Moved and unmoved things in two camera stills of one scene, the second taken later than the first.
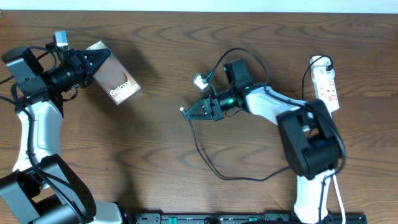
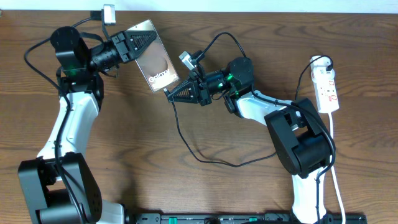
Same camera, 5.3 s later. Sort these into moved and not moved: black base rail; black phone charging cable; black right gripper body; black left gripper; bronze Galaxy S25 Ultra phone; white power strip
Moved: bronze Galaxy S25 Ultra phone; black phone charging cable; black left gripper; black right gripper body
Not moved: black base rail; white power strip
